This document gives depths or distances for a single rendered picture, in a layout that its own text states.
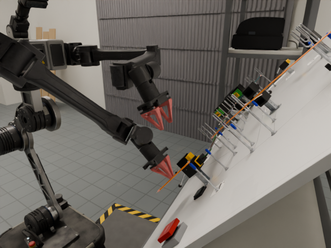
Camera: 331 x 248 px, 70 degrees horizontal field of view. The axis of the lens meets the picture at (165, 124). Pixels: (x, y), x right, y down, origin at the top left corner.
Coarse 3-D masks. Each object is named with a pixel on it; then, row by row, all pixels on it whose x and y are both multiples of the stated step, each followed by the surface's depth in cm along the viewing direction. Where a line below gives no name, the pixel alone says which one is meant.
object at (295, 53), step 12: (228, 0) 140; (312, 0) 125; (228, 12) 142; (240, 12) 188; (312, 12) 125; (228, 24) 144; (312, 24) 126; (228, 36) 146; (300, 36) 176; (228, 48) 150; (288, 48) 164; (300, 48) 164; (216, 120) 167
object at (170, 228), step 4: (176, 220) 57; (168, 224) 59; (172, 224) 56; (176, 224) 57; (164, 228) 60; (168, 228) 56; (172, 228) 55; (176, 228) 57; (164, 232) 56; (168, 232) 54; (172, 232) 54; (160, 236) 57; (164, 236) 55; (168, 236) 54; (172, 236) 55; (160, 240) 56; (164, 240) 56
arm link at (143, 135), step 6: (132, 126) 88; (138, 126) 77; (144, 126) 78; (132, 132) 77; (138, 132) 77; (144, 132) 77; (150, 132) 78; (114, 138) 83; (132, 138) 81; (138, 138) 76; (144, 138) 77; (150, 138) 77; (126, 144) 84; (138, 144) 80; (144, 144) 78
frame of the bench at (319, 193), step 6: (318, 180) 131; (318, 186) 125; (318, 192) 121; (318, 198) 116; (324, 198) 116; (318, 204) 112; (324, 204) 112; (324, 210) 108; (324, 216) 105; (324, 222) 101; (330, 222) 101; (324, 228) 98; (330, 228) 98; (324, 234) 95; (330, 234) 95; (330, 240) 93; (330, 246) 90
